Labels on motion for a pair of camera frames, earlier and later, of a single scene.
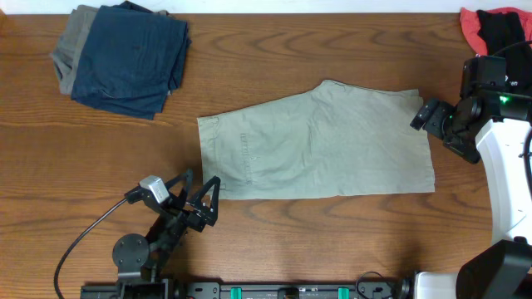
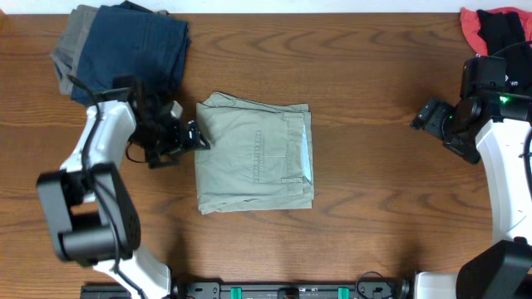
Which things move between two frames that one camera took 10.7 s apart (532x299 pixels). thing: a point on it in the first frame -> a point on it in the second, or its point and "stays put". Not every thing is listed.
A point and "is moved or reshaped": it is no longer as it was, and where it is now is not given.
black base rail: (205, 290) stays put
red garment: (470, 26) stays put
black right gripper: (431, 117) stays put
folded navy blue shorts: (135, 58) stays put
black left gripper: (193, 219) -> (180, 143)
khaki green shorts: (332, 139) is moved or reshaped
